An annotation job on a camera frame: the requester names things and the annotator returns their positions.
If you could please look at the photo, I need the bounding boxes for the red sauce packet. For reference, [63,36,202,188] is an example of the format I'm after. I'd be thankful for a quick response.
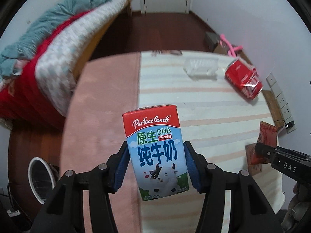
[250,121,279,166]

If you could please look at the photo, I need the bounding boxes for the white wall outlet strip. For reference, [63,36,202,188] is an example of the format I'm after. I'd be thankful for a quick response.
[266,72,295,133]

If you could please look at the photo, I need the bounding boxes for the clear plastic container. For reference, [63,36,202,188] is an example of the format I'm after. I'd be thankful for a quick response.
[183,55,218,78]

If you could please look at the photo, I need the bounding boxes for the striped tablecloth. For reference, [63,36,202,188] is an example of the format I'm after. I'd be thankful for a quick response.
[137,50,286,233]

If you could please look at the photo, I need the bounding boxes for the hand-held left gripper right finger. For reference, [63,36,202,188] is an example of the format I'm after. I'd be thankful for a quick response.
[183,141,283,233]

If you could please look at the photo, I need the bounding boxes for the wooden bed frame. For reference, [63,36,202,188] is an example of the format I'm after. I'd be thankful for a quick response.
[73,0,133,83]

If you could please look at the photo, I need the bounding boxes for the blue red milk carton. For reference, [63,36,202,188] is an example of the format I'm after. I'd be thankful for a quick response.
[122,104,190,201]

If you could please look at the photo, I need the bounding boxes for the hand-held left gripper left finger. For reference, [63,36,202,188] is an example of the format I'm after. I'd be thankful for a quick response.
[30,143,131,233]

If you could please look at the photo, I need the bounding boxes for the cardboard box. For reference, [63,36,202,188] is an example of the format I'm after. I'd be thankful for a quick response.
[204,31,234,56]

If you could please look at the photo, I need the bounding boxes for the grey checkered bed sheet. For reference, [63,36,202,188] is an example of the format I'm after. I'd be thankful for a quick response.
[35,0,128,117]

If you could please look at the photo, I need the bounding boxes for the pink table cloth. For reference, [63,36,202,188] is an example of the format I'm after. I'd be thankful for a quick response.
[59,52,146,233]

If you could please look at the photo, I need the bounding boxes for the red quilt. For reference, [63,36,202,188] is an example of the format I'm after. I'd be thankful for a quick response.
[0,12,98,127]

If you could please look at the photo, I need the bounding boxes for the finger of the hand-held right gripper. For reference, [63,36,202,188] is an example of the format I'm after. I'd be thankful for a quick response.
[253,143,311,163]

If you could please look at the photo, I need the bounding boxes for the dented red soda can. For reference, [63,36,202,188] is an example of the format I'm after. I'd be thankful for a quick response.
[224,58,264,99]

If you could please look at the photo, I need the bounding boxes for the brown card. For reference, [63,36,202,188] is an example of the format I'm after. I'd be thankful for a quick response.
[245,144,263,176]

